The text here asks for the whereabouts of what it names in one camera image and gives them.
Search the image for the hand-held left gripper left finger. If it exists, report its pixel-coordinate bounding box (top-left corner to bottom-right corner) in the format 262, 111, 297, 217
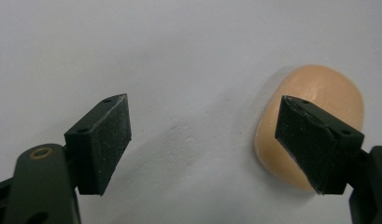
64, 92, 133, 197

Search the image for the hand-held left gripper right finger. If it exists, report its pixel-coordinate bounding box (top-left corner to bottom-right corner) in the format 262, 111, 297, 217
274, 94, 366, 196

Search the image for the tan bread roll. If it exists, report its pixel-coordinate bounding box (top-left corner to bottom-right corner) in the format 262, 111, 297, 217
253, 63, 366, 192

